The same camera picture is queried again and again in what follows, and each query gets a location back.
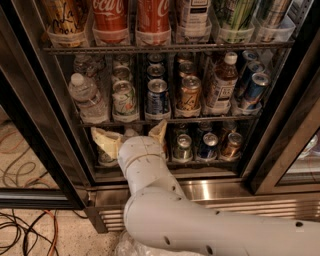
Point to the blue pepsi can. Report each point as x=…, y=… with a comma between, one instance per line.
x=157, y=97
x=155, y=58
x=155, y=72

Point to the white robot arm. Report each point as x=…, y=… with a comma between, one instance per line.
x=159, y=215

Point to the orange lacroix can rear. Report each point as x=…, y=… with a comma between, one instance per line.
x=184, y=56

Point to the bronze can bottom shelf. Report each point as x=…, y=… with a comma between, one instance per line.
x=231, y=145

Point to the yellow lacroix can top shelf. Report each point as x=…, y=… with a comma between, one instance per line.
x=66, y=20

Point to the middle wire shelf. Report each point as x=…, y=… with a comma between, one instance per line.
x=173, y=120

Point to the left coca-cola can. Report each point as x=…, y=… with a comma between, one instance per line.
x=110, y=19

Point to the front water bottle middle shelf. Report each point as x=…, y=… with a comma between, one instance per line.
x=88, y=99

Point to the green striped can top shelf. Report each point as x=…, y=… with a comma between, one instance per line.
x=234, y=18

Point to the blue red bull can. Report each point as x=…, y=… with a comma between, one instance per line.
x=251, y=68
x=254, y=91
x=248, y=55

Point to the blue pepsi can front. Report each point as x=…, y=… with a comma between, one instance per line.
x=157, y=97

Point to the silver green can top right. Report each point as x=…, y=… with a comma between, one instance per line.
x=270, y=14

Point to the white green can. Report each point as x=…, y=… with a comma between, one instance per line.
x=121, y=60
x=121, y=73
x=124, y=101

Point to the stainless fridge base grille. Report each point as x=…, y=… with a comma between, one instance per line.
x=105, y=204

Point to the silver green can bottom left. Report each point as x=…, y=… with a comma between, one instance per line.
x=104, y=159

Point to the white green can front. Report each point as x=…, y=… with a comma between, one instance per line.
x=124, y=101

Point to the blue can bottom shelf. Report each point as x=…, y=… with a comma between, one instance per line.
x=208, y=146

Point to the wire shelf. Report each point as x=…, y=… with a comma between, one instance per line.
x=173, y=120
x=173, y=48

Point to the blue red bull can rear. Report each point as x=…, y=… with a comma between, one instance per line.
x=248, y=55

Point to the orange lacroix can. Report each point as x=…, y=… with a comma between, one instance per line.
x=189, y=93
x=184, y=56
x=186, y=68

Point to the left glass fridge door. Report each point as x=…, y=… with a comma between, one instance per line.
x=33, y=93

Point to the coca-cola can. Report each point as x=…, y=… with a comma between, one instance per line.
x=153, y=21
x=110, y=19

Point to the blue red bull can front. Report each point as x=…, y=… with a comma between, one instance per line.
x=254, y=91

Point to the rear water bottle middle shelf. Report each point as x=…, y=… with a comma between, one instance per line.
x=85, y=65

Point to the silver green can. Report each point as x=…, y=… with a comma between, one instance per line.
x=104, y=159
x=270, y=14

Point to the right glass fridge door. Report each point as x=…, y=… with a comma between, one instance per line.
x=287, y=168

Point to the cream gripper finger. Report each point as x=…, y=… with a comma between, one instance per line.
x=109, y=141
x=158, y=132

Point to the white green can rear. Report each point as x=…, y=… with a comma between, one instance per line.
x=121, y=60

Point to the glass fridge door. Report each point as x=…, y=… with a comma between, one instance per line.
x=287, y=168
x=33, y=93

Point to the blue pepsi can rear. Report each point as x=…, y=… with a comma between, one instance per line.
x=155, y=58

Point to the white label bottle top shelf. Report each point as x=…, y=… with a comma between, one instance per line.
x=192, y=16

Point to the right coca-cola can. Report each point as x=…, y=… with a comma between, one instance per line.
x=153, y=21

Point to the top wire shelf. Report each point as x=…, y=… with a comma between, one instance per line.
x=173, y=48

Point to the amber tea bottle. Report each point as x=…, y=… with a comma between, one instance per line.
x=222, y=82

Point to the clear plastic bag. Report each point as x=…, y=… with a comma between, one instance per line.
x=127, y=246

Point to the orange lacroix can front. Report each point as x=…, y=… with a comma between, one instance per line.
x=189, y=93

